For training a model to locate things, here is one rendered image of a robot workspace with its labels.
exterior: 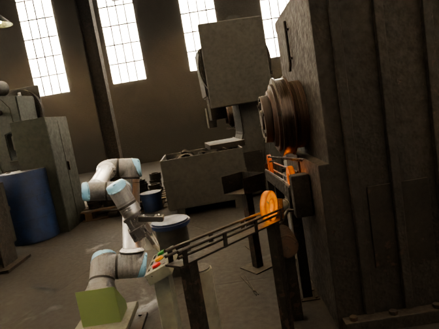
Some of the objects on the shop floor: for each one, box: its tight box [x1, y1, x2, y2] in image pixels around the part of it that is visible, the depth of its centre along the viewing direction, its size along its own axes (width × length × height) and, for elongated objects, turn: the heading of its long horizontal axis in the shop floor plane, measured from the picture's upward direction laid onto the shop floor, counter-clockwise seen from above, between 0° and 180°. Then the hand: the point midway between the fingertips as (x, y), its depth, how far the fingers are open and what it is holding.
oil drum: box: [0, 167, 60, 246], centre depth 496 cm, size 59×59×89 cm
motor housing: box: [280, 225, 304, 322], centre depth 212 cm, size 13×22×54 cm, turn 51°
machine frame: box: [274, 0, 439, 329], centre depth 236 cm, size 73×108×176 cm
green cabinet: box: [9, 116, 86, 233], centre depth 531 cm, size 48×70×150 cm
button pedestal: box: [144, 245, 182, 329], centre depth 178 cm, size 16×24×62 cm, turn 51°
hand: (159, 248), depth 182 cm, fingers closed
